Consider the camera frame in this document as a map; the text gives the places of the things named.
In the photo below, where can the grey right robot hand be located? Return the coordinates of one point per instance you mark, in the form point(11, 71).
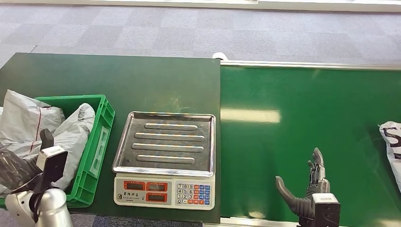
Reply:
point(300, 203)

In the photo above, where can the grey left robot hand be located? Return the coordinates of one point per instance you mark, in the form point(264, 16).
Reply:
point(15, 169)

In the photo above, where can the white red-print courier bag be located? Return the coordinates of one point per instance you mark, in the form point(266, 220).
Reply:
point(22, 122)
point(75, 134)

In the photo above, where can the green conveyor belt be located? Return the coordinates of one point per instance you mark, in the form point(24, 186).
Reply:
point(297, 103)

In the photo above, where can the white conveyor roller end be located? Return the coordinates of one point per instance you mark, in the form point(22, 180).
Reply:
point(220, 56)

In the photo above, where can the clear label pocket on crate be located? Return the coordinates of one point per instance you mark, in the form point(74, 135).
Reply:
point(100, 150)

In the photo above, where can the green plastic crate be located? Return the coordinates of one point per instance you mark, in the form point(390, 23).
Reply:
point(94, 109)

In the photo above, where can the white black-print courier bag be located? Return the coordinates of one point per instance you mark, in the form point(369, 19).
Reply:
point(393, 150)

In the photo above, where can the electronic scale with steel tray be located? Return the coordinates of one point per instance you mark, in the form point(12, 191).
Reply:
point(169, 147)

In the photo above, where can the white baseboard strip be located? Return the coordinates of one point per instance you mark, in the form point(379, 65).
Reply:
point(200, 3)

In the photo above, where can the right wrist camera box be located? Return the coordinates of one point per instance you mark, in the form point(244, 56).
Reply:
point(325, 210)

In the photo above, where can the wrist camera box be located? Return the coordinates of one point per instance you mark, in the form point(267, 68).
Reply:
point(325, 210)
point(51, 163)

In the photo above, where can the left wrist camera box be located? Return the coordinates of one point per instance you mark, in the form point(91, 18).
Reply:
point(51, 163)

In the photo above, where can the silver conveyor side rail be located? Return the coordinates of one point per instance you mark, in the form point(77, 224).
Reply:
point(313, 65)
point(250, 223)

